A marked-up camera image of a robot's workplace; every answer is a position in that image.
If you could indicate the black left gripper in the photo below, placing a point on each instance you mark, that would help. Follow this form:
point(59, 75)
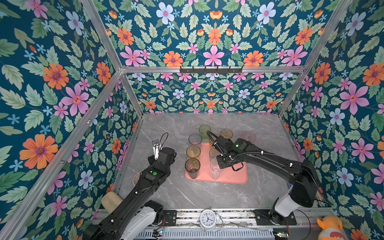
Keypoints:
point(152, 160)

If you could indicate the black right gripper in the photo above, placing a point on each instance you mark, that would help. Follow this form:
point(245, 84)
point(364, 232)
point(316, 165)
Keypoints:
point(221, 165)

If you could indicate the teal frosted glass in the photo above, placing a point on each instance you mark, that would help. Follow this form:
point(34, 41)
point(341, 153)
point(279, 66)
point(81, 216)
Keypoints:
point(213, 153)

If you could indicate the short pink glass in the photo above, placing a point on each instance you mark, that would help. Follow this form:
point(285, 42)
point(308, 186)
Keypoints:
point(216, 171)

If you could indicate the tall green glass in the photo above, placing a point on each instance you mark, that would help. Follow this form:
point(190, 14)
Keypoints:
point(193, 152)

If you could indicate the tall grey smoky glass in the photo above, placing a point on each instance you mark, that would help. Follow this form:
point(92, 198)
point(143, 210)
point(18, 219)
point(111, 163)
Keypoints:
point(192, 167)

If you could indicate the clear blue tall glass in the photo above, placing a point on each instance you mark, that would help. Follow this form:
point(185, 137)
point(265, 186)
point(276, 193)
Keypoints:
point(195, 139)

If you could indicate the short green glass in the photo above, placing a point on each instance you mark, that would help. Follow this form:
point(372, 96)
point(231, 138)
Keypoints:
point(203, 129)

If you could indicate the tall yellow glass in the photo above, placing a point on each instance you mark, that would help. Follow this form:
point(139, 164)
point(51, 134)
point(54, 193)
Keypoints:
point(211, 143)

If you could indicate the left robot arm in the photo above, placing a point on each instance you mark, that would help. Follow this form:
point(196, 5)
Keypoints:
point(113, 226)

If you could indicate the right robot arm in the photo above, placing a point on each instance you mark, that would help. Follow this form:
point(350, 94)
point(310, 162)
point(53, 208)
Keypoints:
point(301, 175)

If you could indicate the pink plastic tray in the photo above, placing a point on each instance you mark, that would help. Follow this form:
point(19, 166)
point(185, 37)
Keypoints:
point(225, 176)

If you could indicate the short yellow glass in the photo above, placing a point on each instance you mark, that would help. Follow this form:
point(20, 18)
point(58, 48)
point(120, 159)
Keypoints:
point(226, 133)

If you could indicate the white alarm clock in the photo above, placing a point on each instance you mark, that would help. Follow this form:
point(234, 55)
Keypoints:
point(208, 220)

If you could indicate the beige sponge block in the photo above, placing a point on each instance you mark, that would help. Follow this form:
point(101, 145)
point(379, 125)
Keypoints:
point(110, 201)

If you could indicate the orange plush toy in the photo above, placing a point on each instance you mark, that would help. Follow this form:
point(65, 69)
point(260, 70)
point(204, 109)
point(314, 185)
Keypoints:
point(332, 228)

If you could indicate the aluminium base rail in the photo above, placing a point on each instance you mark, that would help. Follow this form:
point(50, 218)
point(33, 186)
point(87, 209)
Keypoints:
point(226, 224)

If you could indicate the black hook rail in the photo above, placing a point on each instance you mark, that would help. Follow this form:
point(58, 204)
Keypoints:
point(211, 70)

